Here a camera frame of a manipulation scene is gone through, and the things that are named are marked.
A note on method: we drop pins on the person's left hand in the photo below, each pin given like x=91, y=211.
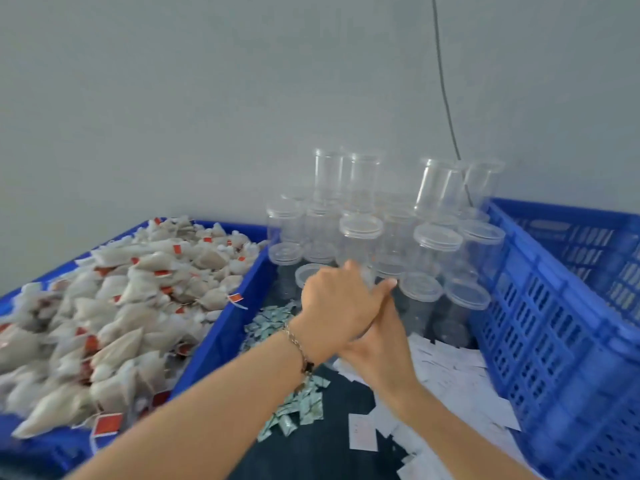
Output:
x=335, y=305

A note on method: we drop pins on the person's right hand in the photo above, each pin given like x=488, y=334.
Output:
x=385, y=355

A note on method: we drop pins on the pile of white label papers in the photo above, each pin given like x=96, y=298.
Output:
x=470, y=385

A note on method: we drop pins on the pile of green desiccant packets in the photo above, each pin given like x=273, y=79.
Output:
x=300, y=405

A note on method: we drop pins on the group of lidded jars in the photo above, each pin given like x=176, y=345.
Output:
x=430, y=245

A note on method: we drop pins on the blue slatted crate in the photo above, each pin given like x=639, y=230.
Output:
x=560, y=345

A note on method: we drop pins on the pile of tea bags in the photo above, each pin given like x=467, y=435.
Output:
x=100, y=335

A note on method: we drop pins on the person's left forearm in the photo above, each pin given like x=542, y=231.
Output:
x=200, y=425

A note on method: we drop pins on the blue plastic tray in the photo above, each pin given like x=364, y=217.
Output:
x=215, y=350

